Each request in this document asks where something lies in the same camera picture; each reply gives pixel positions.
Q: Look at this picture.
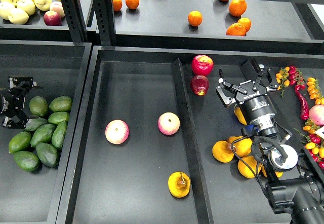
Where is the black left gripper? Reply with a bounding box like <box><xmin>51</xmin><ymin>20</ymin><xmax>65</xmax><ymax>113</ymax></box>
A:
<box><xmin>1</xmin><ymin>77</ymin><xmax>38</xmax><ymax>129</ymax></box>

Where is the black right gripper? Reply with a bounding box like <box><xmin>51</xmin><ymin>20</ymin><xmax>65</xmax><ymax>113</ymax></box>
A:
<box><xmin>216</xmin><ymin>58</ymin><xmax>278</xmax><ymax>136</ymax></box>

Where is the dark green avocado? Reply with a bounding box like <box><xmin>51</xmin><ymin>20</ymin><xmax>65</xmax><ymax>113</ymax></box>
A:
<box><xmin>35</xmin><ymin>142</ymin><xmax>59</xmax><ymax>167</ymax></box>

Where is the yellow pear with stem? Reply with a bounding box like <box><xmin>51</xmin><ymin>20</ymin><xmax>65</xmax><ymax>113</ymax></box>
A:
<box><xmin>168</xmin><ymin>171</ymin><xmax>190</xmax><ymax>198</ymax></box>

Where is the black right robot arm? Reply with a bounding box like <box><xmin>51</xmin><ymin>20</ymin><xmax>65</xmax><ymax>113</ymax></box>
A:
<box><xmin>216</xmin><ymin>58</ymin><xmax>323</xmax><ymax>223</ymax></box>

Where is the green avocado top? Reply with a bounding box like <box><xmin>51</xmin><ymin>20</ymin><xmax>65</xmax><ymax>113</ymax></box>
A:
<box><xmin>29</xmin><ymin>96</ymin><xmax>49</xmax><ymax>117</ymax></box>

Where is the yellow pear upper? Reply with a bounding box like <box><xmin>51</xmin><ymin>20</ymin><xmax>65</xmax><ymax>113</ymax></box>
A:
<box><xmin>234</xmin><ymin>107</ymin><xmax>247</xmax><ymax>125</ymax></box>

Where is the green avocado lower left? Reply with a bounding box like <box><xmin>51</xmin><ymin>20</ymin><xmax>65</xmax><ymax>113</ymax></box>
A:
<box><xmin>9</xmin><ymin>131</ymin><xmax>32</xmax><ymax>154</ymax></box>

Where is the green avocado bottom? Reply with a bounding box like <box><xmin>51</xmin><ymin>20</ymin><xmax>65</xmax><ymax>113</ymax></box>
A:
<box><xmin>13</xmin><ymin>151</ymin><xmax>40</xmax><ymax>172</ymax></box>

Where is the yellow pear left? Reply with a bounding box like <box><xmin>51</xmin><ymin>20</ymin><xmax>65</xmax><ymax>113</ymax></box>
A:
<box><xmin>212</xmin><ymin>140</ymin><xmax>234</xmax><ymax>163</ymax></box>

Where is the orange cherry tomato vine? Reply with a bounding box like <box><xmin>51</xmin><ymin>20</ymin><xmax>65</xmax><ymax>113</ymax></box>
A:
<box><xmin>275</xmin><ymin>66</ymin><xmax>290</xmax><ymax>97</ymax></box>

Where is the bright red apple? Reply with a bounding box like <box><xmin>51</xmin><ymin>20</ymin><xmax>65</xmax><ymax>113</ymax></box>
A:
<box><xmin>191</xmin><ymin>55</ymin><xmax>214</xmax><ymax>77</ymax></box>

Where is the dark red apple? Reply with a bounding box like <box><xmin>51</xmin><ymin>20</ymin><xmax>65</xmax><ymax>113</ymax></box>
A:
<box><xmin>190</xmin><ymin>75</ymin><xmax>209</xmax><ymax>96</ymax></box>

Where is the black left tray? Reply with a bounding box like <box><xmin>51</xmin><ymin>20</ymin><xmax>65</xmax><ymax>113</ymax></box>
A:
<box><xmin>1</xmin><ymin>41</ymin><xmax>91</xmax><ymax>223</ymax></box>

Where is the black tray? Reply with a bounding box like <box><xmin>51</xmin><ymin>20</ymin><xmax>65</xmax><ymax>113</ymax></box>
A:
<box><xmin>56</xmin><ymin>46</ymin><xmax>323</xmax><ymax>223</ymax></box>
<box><xmin>1</xmin><ymin>41</ymin><xmax>91</xmax><ymax>223</ymax></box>

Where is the orange front right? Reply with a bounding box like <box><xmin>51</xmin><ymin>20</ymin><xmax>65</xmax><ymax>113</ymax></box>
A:
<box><xmin>226</xmin><ymin>23</ymin><xmax>247</xmax><ymax>36</ymax></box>

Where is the orange mid right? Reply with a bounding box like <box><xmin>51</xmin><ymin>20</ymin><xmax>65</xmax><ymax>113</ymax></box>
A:
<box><xmin>237</xmin><ymin>17</ymin><xmax>252</xmax><ymax>32</ymax></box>

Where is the red chili pepper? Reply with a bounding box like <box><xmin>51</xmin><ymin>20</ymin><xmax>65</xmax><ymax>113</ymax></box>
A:
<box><xmin>295</xmin><ymin>90</ymin><xmax>309</xmax><ymax>121</ymax></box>

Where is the large orange upper right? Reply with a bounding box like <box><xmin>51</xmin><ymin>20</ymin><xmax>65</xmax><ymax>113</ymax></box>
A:
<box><xmin>228</xmin><ymin>0</ymin><xmax>247</xmax><ymax>17</ymax></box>

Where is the pink peach right edge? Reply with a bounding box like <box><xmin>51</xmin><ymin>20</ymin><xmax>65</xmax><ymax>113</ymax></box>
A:
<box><xmin>309</xmin><ymin>105</ymin><xmax>324</xmax><ymax>126</ymax></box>

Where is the orange on shelf centre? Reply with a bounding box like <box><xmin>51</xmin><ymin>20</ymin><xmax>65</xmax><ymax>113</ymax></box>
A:
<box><xmin>187</xmin><ymin>11</ymin><xmax>203</xmax><ymax>27</ymax></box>

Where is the yellow green apple front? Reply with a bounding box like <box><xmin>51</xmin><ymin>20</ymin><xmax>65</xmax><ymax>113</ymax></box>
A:
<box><xmin>8</xmin><ymin>8</ymin><xmax>29</xmax><ymax>25</ymax></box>

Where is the pink apple centre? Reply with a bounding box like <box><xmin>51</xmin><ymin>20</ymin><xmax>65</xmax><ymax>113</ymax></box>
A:
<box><xmin>157</xmin><ymin>112</ymin><xmax>180</xmax><ymax>135</ymax></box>

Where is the pink apple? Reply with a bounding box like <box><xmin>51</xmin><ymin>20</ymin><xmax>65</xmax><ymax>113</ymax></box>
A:
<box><xmin>157</xmin><ymin>112</ymin><xmax>180</xmax><ymax>135</ymax></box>
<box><xmin>105</xmin><ymin>120</ymin><xmax>129</xmax><ymax>144</ymax></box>

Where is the red apple on shelf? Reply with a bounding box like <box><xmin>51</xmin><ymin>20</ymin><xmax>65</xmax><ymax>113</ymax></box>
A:
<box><xmin>44</xmin><ymin>11</ymin><xmax>62</xmax><ymax>26</ymax></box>

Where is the pink apple left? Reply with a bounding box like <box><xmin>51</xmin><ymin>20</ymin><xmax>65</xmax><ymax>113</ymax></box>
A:
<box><xmin>105</xmin><ymin>120</ymin><xmax>129</xmax><ymax>144</ymax></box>

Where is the black centre tray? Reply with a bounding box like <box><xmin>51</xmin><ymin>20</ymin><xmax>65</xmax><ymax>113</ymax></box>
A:
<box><xmin>56</xmin><ymin>46</ymin><xmax>323</xmax><ymax>223</ymax></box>

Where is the orange upper left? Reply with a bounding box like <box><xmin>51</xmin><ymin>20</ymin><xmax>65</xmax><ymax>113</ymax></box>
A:
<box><xmin>125</xmin><ymin>0</ymin><xmax>140</xmax><ymax>10</ymax></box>

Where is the black shelf post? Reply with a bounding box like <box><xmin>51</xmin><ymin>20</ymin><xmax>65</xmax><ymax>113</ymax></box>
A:
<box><xmin>61</xmin><ymin>0</ymin><xmax>88</xmax><ymax>43</ymax></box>

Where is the orange behind post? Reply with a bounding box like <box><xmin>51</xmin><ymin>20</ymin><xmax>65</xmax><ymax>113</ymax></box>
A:
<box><xmin>112</xmin><ymin>0</ymin><xmax>123</xmax><ymax>12</ymax></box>

